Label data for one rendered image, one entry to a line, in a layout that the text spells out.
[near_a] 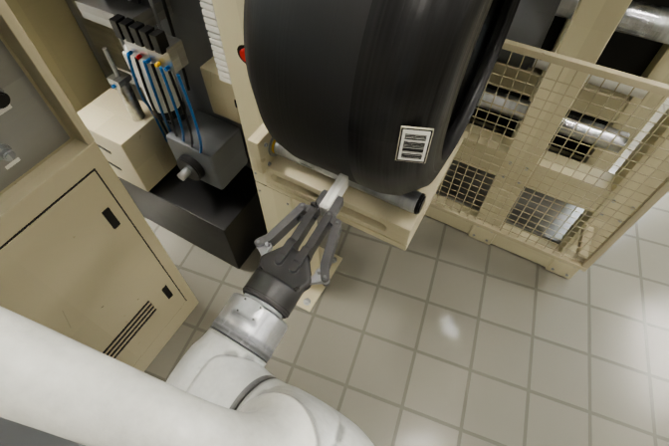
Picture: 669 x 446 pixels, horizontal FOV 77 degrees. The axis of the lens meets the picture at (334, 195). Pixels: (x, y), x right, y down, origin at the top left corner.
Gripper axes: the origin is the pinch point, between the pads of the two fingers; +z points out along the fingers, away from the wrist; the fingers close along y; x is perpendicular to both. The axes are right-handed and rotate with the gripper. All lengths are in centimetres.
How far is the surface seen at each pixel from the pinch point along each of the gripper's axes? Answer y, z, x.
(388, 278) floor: -2, 29, 108
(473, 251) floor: -29, 58, 111
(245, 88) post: 34.4, 19.7, 9.5
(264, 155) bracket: 23.2, 8.9, 14.8
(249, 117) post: 35.1, 18.6, 18.6
